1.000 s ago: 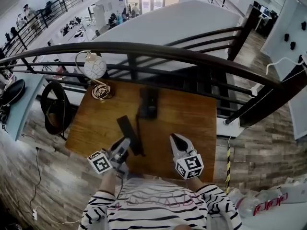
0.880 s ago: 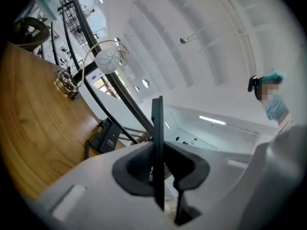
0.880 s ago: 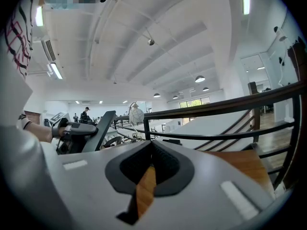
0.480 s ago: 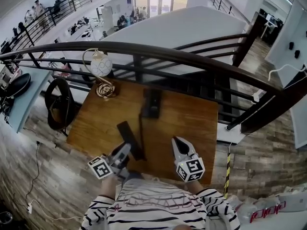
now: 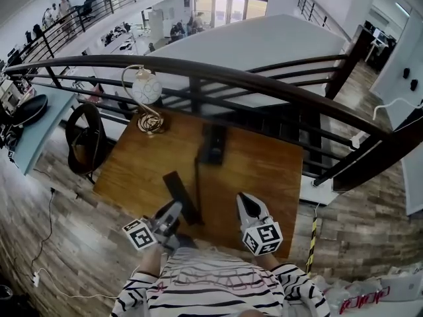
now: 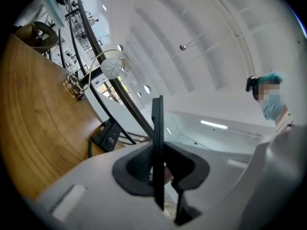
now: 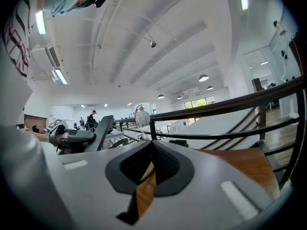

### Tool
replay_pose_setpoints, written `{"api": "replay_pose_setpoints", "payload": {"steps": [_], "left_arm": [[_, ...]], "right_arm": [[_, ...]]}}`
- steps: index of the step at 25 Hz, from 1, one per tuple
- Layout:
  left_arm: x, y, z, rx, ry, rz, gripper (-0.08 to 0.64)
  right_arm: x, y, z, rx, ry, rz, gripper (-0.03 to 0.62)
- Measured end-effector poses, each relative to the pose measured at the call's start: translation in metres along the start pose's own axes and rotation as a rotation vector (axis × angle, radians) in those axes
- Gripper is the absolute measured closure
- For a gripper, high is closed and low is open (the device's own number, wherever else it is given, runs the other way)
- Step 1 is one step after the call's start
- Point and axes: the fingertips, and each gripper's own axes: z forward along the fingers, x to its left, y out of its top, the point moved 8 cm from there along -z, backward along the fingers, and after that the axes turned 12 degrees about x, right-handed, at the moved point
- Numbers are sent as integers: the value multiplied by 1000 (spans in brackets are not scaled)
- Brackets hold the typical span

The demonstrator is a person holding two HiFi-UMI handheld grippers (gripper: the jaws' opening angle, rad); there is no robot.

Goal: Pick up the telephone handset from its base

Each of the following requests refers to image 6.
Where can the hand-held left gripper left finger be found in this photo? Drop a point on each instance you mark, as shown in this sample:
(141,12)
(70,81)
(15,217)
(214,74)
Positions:
(96,200)

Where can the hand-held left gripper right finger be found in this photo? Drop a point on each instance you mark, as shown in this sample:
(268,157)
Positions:
(216,188)

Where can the black rectangular box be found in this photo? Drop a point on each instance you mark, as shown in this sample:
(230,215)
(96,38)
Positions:
(109,136)

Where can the light blue face mask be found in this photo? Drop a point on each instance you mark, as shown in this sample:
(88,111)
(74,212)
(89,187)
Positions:
(272,108)

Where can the brass lamp with white globe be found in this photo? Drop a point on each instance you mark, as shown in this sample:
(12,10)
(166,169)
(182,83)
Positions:
(111,67)

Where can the dark brown round chair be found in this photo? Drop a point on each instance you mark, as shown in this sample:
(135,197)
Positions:
(42,36)

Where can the light blue table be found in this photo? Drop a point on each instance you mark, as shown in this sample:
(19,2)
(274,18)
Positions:
(52,6)

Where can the black head camera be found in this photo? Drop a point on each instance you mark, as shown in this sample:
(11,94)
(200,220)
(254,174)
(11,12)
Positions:
(250,84)

